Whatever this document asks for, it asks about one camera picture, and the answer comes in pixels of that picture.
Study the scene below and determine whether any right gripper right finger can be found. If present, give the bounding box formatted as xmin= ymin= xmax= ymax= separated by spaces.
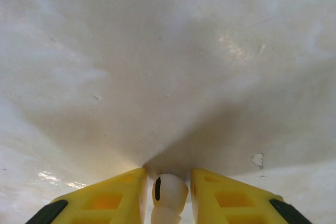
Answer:
xmin=189 ymin=167 xmax=312 ymax=224

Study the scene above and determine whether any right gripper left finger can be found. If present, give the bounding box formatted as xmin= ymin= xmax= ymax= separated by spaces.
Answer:
xmin=25 ymin=167 xmax=148 ymax=224

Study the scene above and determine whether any white stemmed earbud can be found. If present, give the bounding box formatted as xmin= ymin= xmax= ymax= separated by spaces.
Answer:
xmin=149 ymin=173 xmax=189 ymax=224

